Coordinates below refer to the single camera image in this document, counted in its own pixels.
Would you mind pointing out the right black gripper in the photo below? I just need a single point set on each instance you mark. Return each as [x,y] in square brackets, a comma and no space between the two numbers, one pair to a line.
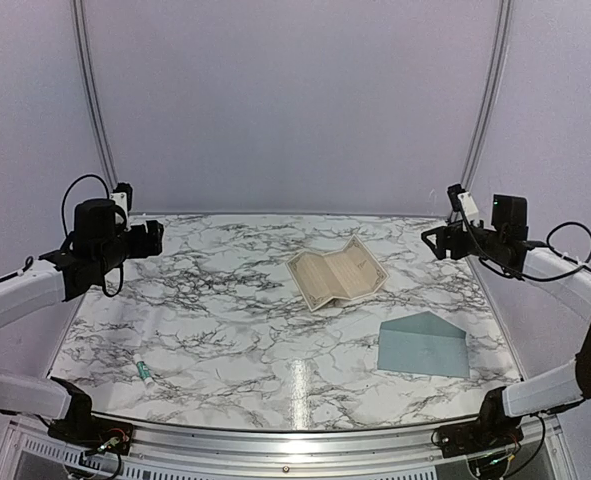
[443,233]

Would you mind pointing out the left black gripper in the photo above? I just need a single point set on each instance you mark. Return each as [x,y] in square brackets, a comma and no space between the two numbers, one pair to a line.
[142,250]

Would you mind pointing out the blue-grey envelope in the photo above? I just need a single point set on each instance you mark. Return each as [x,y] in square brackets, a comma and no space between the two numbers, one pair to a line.
[423,344]

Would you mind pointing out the beige letter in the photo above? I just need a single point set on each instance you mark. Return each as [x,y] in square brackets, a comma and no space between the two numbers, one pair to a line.
[347,274]

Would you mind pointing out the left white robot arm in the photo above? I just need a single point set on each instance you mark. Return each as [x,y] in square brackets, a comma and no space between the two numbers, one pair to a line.
[102,240]

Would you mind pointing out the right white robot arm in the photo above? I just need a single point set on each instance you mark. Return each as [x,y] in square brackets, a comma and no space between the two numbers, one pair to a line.
[505,249]

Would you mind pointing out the white green glue stick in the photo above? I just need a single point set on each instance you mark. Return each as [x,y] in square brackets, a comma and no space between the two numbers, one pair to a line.
[143,370]

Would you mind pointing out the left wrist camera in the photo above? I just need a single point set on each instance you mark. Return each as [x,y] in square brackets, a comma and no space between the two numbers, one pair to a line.
[122,196]

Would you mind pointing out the left aluminium corner post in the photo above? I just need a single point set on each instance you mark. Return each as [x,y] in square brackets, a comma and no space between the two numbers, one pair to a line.
[91,92]

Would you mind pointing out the aluminium corner post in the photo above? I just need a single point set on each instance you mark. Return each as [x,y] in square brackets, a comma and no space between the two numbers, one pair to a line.
[499,50]
[91,92]

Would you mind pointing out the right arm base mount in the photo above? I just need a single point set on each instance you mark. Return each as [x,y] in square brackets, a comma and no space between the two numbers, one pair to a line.
[468,437]

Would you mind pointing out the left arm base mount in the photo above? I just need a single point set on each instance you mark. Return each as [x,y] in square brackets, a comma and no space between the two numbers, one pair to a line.
[96,435]

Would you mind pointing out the right aluminium corner post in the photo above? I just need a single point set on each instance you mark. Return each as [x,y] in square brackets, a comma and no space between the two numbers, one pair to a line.
[499,50]

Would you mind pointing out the aluminium front rail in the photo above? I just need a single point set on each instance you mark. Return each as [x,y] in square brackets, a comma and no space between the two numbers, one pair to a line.
[160,451]

